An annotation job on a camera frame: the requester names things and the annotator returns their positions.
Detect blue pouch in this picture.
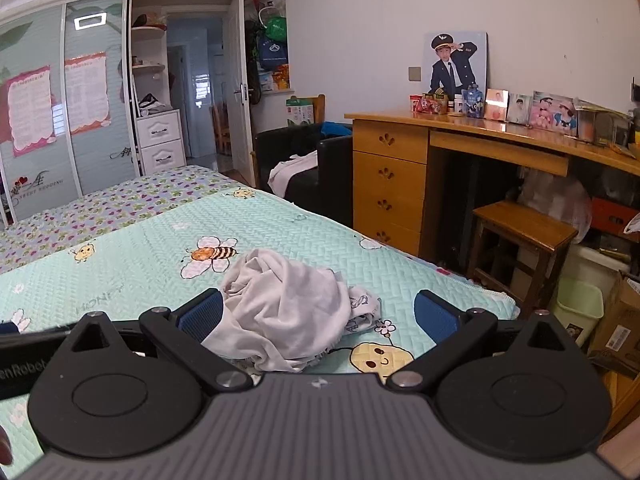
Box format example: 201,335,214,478
462,85,486,118

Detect white bin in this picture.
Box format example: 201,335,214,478
565,242,631,311

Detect pink photo frame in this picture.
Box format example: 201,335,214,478
484,88,510,121

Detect white drawer cabinet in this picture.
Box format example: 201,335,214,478
134,110,188,177

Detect green bag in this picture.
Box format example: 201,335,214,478
264,16,288,42

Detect clear plastic box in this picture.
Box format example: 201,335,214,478
575,100,632,147

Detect red crate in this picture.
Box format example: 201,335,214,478
590,197,640,233

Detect black armchair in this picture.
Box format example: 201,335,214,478
254,122,355,228

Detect white letter-print pajama pants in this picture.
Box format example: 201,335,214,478
201,248,383,373

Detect blue bag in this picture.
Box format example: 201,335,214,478
256,35,290,72

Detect wooden stool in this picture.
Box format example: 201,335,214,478
465,200,580,318

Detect green bee-print quilt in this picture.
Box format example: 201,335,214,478
0,165,521,478

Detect sliding-door wardrobe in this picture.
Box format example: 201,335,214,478
0,0,138,231

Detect black and white cloth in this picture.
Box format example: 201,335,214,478
137,92,171,116

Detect orange-bordered poster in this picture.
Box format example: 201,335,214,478
64,51,112,136

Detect person's left hand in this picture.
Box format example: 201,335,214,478
0,422,14,466

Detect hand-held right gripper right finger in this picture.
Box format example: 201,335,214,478
386,289,576,393

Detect white door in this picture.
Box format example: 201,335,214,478
221,0,257,188

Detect white plastic bag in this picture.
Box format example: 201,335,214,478
520,170,593,243

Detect cardboard box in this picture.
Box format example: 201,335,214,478
587,270,640,376

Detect wooden desk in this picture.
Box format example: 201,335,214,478
345,110,640,263

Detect light green wastebasket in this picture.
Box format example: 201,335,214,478
552,277,605,348

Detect red snack packets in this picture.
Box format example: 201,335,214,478
410,94,448,115

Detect uniformed figure portrait board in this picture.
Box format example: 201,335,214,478
424,31,488,106

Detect small photo frame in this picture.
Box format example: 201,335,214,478
507,93,533,125

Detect white crumpled cloth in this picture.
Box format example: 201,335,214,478
267,152,321,198

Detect wide photo frame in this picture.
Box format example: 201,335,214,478
529,91,578,136

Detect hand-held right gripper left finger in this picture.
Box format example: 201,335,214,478
60,287,253,393

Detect pink-bordered poster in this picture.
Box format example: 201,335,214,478
6,65,56,157

